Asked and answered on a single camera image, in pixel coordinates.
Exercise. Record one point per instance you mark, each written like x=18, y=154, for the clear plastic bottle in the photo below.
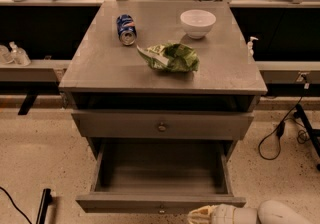
x=19, y=55

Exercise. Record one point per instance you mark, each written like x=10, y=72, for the black stand leg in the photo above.
x=314, y=134

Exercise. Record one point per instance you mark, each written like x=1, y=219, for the blue soda can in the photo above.
x=126, y=29

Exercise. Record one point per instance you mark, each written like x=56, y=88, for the grey drawer cabinet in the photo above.
x=104, y=74

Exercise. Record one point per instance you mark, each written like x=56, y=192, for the grey drawer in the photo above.
x=162, y=124
x=158, y=177

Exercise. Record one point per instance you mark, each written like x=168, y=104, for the black floor bar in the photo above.
x=46, y=200

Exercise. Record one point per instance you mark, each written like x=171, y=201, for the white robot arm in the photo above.
x=268, y=212

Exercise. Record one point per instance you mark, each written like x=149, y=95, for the grey top drawer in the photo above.
x=162, y=124

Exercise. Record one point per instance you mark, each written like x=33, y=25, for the yellow foam padded gripper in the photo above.
x=222, y=215

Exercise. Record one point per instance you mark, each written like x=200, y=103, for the white pump bottle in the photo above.
x=250, y=44

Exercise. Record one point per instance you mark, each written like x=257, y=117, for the white bowl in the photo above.
x=197, y=23

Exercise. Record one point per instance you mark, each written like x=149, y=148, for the green chip bag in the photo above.
x=170, y=57

